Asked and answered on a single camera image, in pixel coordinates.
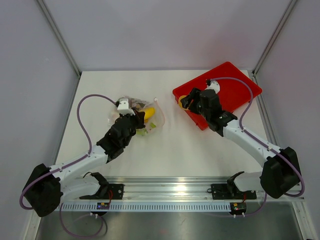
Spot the orange fake tangerine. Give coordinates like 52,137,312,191
178,95,190,111

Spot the yellow fake mango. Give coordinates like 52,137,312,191
142,107,156,123

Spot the clear zip top bag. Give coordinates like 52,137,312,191
108,95,165,136

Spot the green fake lettuce leaf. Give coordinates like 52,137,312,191
136,121,160,137

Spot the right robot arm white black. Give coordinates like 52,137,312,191
179,88,303,199

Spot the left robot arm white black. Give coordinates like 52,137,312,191
21,111,145,217

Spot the fake brown grape bunch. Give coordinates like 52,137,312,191
130,98,149,111

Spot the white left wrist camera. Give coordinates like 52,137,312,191
116,97,135,115

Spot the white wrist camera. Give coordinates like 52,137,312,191
206,79,221,94
116,97,135,115

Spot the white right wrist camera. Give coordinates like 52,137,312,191
206,79,221,94

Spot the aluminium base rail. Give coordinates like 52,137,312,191
62,176,305,201

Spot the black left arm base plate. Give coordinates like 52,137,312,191
98,183,125,200

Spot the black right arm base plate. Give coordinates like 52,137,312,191
206,183,257,200

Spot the white slotted cable duct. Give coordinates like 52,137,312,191
61,201,231,213

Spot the aluminium frame post left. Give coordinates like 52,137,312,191
35,0,82,79

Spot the aluminium frame post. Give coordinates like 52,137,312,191
35,0,82,79
252,0,300,77

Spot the aluminium frame post right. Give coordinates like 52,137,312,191
252,0,300,77

